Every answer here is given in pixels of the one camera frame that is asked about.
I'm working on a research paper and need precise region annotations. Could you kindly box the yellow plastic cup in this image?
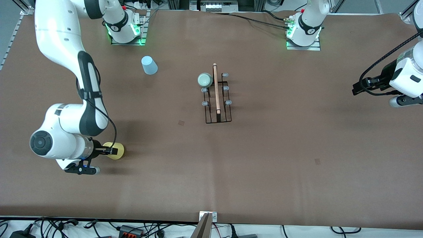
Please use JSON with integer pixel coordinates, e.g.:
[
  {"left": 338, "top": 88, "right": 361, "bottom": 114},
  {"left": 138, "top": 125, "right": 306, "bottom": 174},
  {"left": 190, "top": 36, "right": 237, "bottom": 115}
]
[{"left": 102, "top": 142, "right": 125, "bottom": 160}]

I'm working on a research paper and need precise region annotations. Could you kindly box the pale green plastic cup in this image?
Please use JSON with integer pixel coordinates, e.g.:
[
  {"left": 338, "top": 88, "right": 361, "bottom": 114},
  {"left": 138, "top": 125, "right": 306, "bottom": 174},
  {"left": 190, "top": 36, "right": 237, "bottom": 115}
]
[{"left": 198, "top": 73, "right": 213, "bottom": 88}]

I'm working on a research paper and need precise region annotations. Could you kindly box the black wire cup holder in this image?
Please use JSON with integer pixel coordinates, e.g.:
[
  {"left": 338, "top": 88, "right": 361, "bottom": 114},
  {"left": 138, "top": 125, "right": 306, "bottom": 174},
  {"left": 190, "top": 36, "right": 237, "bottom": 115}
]
[{"left": 202, "top": 63, "right": 232, "bottom": 124}]

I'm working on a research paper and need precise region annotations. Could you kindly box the light blue plastic cup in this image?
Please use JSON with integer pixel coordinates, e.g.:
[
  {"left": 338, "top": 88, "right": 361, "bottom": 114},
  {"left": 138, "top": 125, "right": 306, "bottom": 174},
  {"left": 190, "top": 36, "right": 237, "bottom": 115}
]
[{"left": 141, "top": 56, "right": 158, "bottom": 75}]

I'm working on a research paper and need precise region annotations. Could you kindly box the aluminium corner profile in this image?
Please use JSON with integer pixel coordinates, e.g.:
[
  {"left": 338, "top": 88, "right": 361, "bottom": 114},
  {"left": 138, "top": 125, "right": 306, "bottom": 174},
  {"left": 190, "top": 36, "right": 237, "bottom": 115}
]
[{"left": 399, "top": 0, "right": 420, "bottom": 22}]

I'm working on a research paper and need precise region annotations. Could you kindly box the black orange connector block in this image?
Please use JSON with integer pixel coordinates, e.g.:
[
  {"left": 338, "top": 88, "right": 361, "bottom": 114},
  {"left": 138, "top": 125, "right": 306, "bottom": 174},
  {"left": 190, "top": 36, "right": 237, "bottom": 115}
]
[{"left": 118, "top": 225, "right": 145, "bottom": 238}]

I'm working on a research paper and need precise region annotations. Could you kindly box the black power adapter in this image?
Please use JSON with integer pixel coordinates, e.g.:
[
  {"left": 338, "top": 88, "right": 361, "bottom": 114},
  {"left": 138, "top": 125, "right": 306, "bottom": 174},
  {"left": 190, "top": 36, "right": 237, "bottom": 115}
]
[{"left": 9, "top": 229, "right": 36, "bottom": 238}]

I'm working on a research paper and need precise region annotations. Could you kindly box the grey metal beam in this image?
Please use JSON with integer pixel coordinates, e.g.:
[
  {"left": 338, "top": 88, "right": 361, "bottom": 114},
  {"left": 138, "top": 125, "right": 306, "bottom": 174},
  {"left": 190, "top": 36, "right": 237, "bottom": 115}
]
[{"left": 191, "top": 213, "right": 212, "bottom": 238}]

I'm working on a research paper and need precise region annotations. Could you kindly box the brown paper table cover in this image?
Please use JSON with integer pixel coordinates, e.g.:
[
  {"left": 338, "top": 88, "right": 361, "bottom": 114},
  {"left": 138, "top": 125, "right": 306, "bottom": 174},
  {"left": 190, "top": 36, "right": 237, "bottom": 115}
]
[{"left": 0, "top": 7, "right": 423, "bottom": 230}]

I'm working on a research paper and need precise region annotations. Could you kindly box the white power strip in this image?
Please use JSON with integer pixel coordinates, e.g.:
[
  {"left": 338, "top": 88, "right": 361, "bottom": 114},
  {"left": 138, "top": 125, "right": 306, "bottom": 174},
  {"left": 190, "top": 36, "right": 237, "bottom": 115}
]
[{"left": 198, "top": 0, "right": 239, "bottom": 13}]

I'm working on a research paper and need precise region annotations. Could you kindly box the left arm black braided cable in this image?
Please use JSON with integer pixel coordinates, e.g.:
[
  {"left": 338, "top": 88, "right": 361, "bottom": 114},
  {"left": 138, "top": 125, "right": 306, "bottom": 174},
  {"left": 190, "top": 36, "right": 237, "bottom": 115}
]
[{"left": 360, "top": 31, "right": 423, "bottom": 96}]

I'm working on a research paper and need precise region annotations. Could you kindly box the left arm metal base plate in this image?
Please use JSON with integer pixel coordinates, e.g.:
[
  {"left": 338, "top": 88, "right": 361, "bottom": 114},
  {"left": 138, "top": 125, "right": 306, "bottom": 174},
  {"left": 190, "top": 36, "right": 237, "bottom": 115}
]
[{"left": 286, "top": 15, "right": 322, "bottom": 51}]

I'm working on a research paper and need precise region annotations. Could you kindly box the thick black table cable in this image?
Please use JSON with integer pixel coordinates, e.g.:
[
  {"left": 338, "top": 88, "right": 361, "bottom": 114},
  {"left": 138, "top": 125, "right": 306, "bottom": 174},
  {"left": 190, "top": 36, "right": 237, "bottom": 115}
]
[{"left": 261, "top": 10, "right": 286, "bottom": 21}]

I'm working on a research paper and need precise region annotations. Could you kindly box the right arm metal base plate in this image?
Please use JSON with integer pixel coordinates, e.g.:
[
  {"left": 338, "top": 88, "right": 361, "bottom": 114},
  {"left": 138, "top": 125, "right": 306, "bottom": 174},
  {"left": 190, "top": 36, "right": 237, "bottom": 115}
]
[{"left": 111, "top": 8, "right": 147, "bottom": 46}]

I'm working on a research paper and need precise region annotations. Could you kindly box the long black table cable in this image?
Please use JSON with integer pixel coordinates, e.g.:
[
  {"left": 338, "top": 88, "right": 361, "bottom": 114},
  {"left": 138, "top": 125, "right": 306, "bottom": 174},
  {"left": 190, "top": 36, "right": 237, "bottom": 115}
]
[{"left": 211, "top": 12, "right": 293, "bottom": 32}]

